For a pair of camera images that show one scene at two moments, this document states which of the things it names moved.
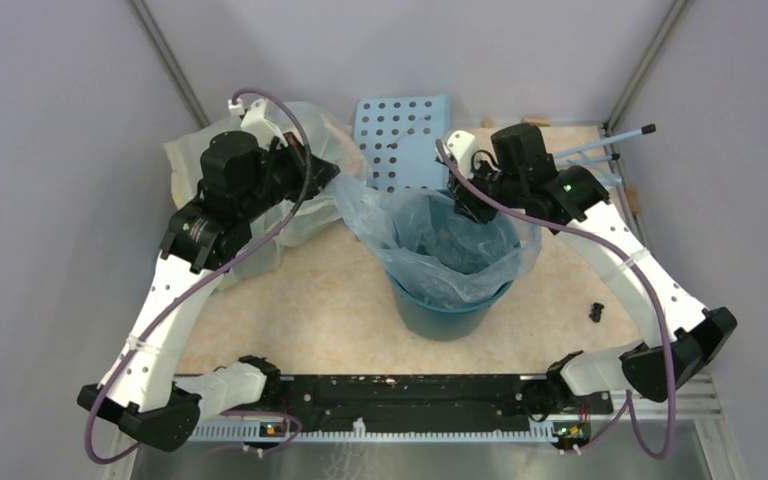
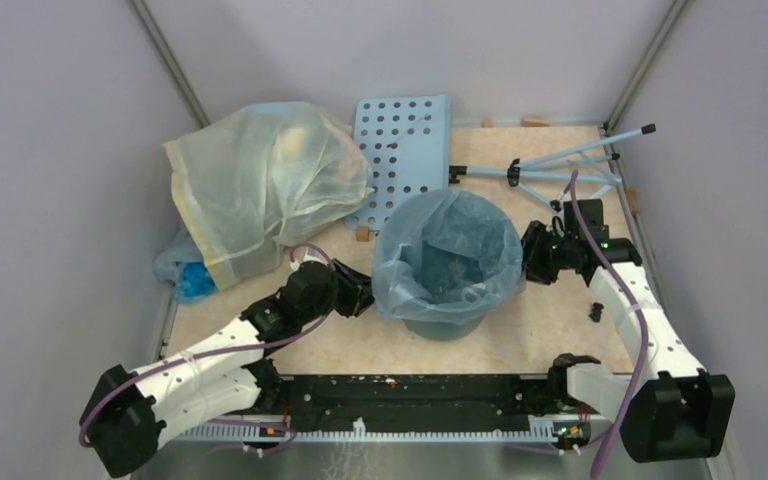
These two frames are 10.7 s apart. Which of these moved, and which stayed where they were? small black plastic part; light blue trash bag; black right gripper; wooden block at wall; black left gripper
Moved: black left gripper; black right gripper; light blue trash bag
Stayed: small black plastic part; wooden block at wall
